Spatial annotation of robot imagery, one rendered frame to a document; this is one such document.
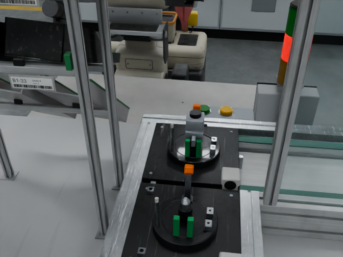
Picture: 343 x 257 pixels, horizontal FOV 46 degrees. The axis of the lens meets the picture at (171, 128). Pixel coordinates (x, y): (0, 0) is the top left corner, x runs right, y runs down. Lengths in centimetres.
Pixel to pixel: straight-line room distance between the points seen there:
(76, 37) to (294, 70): 39
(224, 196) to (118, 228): 26
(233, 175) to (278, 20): 325
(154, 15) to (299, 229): 101
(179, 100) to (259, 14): 269
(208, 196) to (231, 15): 326
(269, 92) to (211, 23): 333
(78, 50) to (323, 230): 70
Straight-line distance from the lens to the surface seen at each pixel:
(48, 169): 125
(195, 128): 101
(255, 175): 111
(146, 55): 178
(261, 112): 85
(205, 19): 413
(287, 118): 84
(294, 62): 77
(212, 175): 102
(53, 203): 114
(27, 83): 81
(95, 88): 95
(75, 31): 72
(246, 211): 96
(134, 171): 105
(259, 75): 357
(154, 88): 158
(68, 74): 77
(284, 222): 102
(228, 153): 109
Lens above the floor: 165
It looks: 36 degrees down
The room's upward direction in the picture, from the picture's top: straight up
